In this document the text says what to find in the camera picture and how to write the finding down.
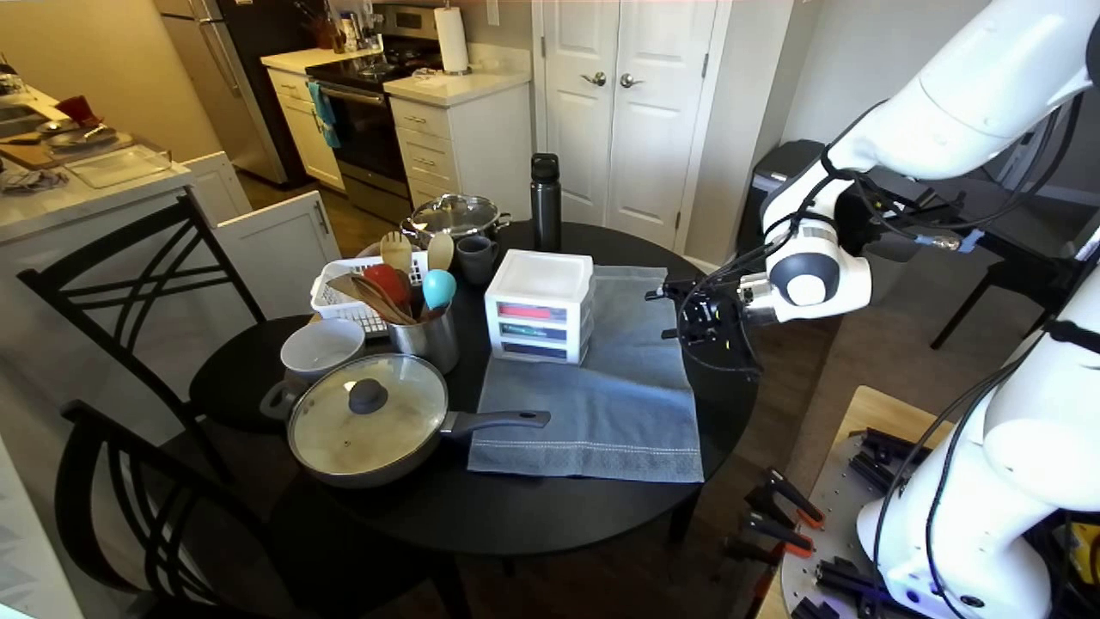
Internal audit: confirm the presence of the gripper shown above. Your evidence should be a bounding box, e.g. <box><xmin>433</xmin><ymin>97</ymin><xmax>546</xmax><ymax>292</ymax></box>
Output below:
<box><xmin>645</xmin><ymin>277</ymin><xmax>747</xmax><ymax>351</ymax></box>

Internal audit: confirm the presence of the white miniature drawer cabinet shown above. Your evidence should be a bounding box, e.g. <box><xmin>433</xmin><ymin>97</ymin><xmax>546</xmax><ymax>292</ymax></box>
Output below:
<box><xmin>484</xmin><ymin>249</ymin><xmax>596</xmax><ymax>367</ymax></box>

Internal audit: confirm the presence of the drawer with teal label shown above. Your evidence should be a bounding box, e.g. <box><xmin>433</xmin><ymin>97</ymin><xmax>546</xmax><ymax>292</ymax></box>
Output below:
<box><xmin>489</xmin><ymin>320</ymin><xmax>587</xmax><ymax>346</ymax></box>

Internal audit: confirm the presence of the drawer with dark blue label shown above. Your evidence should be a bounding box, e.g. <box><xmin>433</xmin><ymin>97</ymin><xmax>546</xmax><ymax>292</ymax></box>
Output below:
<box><xmin>491</xmin><ymin>340</ymin><xmax>587</xmax><ymax>365</ymax></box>

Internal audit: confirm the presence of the drawer with red label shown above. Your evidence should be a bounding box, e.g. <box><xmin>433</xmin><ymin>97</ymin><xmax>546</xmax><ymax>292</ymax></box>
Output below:
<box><xmin>486</xmin><ymin>298</ymin><xmax>588</xmax><ymax>327</ymax></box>

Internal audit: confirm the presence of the white kitchen cabinet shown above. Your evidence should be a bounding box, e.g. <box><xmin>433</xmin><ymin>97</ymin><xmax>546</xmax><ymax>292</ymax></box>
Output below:
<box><xmin>260</xmin><ymin>46</ymin><xmax>383</xmax><ymax>193</ymax></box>
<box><xmin>382</xmin><ymin>70</ymin><xmax>535</xmax><ymax>223</ymax></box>

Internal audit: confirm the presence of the grey cloth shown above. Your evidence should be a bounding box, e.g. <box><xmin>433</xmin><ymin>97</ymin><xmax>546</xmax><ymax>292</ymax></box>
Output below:
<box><xmin>467</xmin><ymin>265</ymin><xmax>706</xmax><ymax>484</ymax></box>

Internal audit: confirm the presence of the black trash can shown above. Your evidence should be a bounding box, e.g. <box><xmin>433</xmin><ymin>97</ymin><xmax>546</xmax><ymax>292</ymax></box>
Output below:
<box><xmin>736</xmin><ymin>138</ymin><xmax>828</xmax><ymax>259</ymax></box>

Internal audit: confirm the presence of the black water bottle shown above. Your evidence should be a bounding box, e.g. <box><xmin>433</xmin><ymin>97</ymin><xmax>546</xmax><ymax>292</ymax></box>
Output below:
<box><xmin>529</xmin><ymin>153</ymin><xmax>564</xmax><ymax>254</ymax></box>

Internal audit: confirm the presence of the grey frying pan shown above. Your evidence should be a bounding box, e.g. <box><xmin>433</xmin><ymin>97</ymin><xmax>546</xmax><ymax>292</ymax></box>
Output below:
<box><xmin>260</xmin><ymin>352</ymin><xmax>553</xmax><ymax>490</ymax></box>

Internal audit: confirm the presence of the grey mug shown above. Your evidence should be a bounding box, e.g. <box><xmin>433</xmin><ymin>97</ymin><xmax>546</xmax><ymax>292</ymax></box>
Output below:
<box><xmin>455</xmin><ymin>235</ymin><xmax>500</xmax><ymax>287</ymax></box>

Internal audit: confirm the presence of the white double door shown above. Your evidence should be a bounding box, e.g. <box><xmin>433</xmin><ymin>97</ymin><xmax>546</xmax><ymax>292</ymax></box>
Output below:
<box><xmin>531</xmin><ymin>0</ymin><xmax>733</xmax><ymax>255</ymax></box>

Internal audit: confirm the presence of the black and orange clamp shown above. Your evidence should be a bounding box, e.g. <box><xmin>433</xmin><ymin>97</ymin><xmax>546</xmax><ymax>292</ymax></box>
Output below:
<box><xmin>724</xmin><ymin>512</ymin><xmax>816</xmax><ymax>568</ymax></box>
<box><xmin>744</xmin><ymin>467</ymin><xmax>827</xmax><ymax>530</ymax></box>

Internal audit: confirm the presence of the blue spoon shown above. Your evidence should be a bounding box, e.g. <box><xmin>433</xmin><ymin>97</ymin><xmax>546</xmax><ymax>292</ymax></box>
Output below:
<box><xmin>420</xmin><ymin>268</ymin><xmax>458</xmax><ymax>314</ymax></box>

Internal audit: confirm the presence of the glass pot lid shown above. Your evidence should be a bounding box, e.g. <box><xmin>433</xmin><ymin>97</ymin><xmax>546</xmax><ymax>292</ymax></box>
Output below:
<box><xmin>409</xmin><ymin>193</ymin><xmax>501</xmax><ymax>236</ymax></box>

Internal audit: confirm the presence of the steel utensil holder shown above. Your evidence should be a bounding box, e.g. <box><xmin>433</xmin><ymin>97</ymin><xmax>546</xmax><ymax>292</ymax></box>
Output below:
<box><xmin>387</xmin><ymin>303</ymin><xmax>461</xmax><ymax>376</ymax></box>

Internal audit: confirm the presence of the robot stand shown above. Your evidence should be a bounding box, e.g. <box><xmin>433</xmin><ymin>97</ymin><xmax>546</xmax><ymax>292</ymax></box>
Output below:
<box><xmin>756</xmin><ymin>385</ymin><xmax>1100</xmax><ymax>619</ymax></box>

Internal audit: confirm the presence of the steel pot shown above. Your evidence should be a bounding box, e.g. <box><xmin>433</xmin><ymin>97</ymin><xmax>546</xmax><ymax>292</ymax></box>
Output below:
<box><xmin>401</xmin><ymin>193</ymin><xmax>513</xmax><ymax>252</ymax></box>

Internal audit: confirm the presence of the red spatula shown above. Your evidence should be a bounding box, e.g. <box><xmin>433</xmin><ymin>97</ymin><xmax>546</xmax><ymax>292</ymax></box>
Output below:
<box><xmin>363</xmin><ymin>262</ymin><xmax>414</xmax><ymax>316</ymax></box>

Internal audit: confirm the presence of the wooden spatula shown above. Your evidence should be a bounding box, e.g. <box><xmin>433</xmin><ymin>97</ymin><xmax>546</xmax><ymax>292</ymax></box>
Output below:
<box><xmin>326</xmin><ymin>273</ymin><xmax>417</xmax><ymax>327</ymax></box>

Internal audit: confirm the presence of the glass pan lid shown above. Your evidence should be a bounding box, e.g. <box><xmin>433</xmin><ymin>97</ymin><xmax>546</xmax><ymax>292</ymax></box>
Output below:
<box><xmin>287</xmin><ymin>352</ymin><xmax>449</xmax><ymax>479</ymax></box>

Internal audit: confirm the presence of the white plastic basket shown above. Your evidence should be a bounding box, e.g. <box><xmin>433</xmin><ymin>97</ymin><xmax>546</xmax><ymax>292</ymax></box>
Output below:
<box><xmin>309</xmin><ymin>250</ymin><xmax>431</xmax><ymax>337</ymax></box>

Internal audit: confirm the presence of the black side table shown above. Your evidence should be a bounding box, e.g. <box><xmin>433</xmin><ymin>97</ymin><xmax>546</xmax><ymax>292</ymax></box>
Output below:
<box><xmin>846</xmin><ymin>169</ymin><xmax>1100</xmax><ymax>351</ymax></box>

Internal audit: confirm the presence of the paper towel roll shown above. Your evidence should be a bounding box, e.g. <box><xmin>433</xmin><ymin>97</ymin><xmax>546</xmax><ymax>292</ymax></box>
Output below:
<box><xmin>432</xmin><ymin>4</ymin><xmax>472</xmax><ymax>77</ymax></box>

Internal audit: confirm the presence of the white bowl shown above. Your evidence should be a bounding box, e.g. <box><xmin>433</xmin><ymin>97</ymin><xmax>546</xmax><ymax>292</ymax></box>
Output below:
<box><xmin>279</xmin><ymin>317</ymin><xmax>368</xmax><ymax>384</ymax></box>

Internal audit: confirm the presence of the black stove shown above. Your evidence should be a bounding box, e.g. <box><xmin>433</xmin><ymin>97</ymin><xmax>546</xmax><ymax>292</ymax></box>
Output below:
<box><xmin>304</xmin><ymin>3</ymin><xmax>449</xmax><ymax>223</ymax></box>

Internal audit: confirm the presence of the teal towel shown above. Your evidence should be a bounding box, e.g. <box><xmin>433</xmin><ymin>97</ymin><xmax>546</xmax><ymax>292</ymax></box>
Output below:
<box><xmin>307</xmin><ymin>81</ymin><xmax>342</xmax><ymax>150</ymax></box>

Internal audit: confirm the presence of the steel refrigerator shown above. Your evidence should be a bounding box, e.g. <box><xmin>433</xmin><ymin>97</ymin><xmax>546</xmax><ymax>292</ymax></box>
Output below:
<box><xmin>154</xmin><ymin>0</ymin><xmax>312</xmax><ymax>187</ymax></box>

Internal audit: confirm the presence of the black chair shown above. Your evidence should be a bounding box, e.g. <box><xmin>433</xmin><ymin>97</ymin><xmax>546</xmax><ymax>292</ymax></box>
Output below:
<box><xmin>54</xmin><ymin>399</ymin><xmax>472</xmax><ymax>619</ymax></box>
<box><xmin>16</xmin><ymin>190</ymin><xmax>312</xmax><ymax>482</ymax></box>

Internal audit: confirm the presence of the red cup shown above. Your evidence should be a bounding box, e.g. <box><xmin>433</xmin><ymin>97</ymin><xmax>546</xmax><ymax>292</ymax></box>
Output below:
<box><xmin>55</xmin><ymin>95</ymin><xmax>101</xmax><ymax>128</ymax></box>

